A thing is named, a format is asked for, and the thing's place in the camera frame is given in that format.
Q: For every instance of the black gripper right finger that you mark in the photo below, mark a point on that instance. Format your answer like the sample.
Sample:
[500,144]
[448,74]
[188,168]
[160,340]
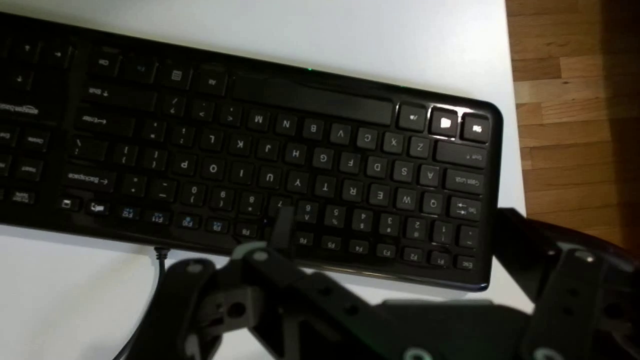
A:
[580,306]

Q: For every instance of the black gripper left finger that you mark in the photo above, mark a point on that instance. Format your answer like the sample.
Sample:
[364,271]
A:
[280,312]

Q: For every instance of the black computer keyboard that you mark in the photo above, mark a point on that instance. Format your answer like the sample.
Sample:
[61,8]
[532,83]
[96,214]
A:
[266,146]

